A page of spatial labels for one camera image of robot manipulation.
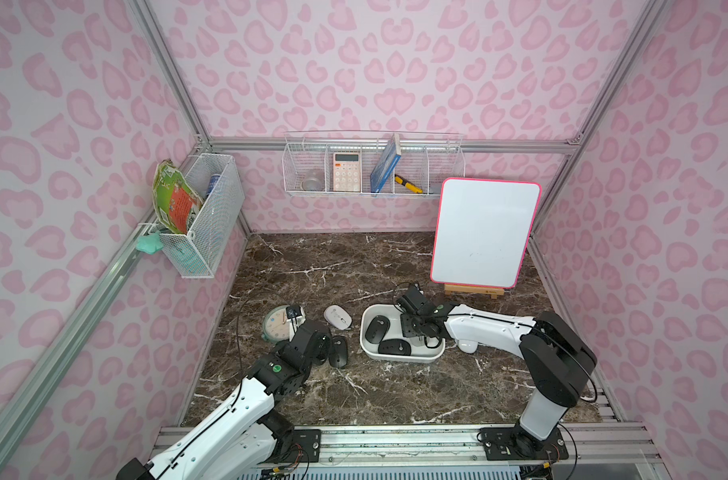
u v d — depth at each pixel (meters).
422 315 0.69
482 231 0.91
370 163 1.00
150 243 0.62
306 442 0.73
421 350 0.87
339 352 0.88
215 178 0.88
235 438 0.48
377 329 0.91
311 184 0.97
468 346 0.87
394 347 0.87
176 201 0.75
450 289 1.00
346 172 0.95
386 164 0.88
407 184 0.98
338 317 0.93
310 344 0.59
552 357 0.46
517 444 0.65
